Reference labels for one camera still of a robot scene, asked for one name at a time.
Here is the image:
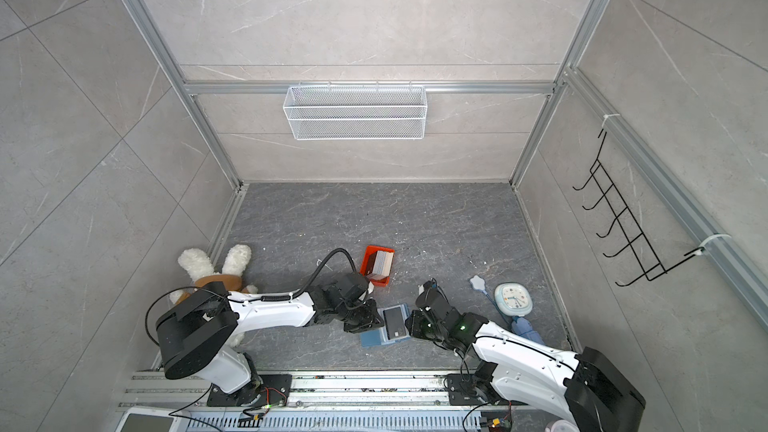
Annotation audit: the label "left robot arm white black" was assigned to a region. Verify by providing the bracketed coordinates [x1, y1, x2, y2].
[155, 273, 385, 394]

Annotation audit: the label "aluminium frame rails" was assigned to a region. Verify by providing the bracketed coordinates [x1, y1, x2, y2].
[121, 0, 767, 326]

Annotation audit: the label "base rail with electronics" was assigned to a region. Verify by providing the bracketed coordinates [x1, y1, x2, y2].
[117, 370, 557, 431]

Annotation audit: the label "stack of credit cards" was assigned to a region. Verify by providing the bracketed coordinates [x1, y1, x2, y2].
[370, 250, 394, 281]

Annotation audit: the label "red plastic tray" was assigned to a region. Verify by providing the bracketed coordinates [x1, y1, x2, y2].
[360, 245, 395, 287]

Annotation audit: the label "blue leather card holder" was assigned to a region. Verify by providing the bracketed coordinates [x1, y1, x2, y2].
[360, 304, 411, 348]

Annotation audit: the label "white wire mesh basket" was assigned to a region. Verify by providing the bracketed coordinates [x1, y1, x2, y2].
[283, 85, 428, 141]

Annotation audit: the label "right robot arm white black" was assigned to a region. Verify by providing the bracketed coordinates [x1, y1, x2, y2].
[406, 280, 646, 431]

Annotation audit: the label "white tablet device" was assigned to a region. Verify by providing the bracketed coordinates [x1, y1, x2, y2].
[115, 406, 188, 432]

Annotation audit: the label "round mint alarm clock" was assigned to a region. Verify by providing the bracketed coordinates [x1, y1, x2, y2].
[494, 282, 533, 317]

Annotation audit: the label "blue toy figure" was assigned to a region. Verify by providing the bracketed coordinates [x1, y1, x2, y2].
[469, 275, 487, 295]

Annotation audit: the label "white plush bunny toy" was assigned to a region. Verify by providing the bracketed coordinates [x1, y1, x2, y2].
[169, 244, 259, 349]

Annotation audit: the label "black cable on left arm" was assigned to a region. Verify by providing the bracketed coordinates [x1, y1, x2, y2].
[145, 247, 360, 349]

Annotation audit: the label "black wire hook rack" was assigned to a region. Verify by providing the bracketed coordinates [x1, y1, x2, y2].
[571, 129, 706, 288]

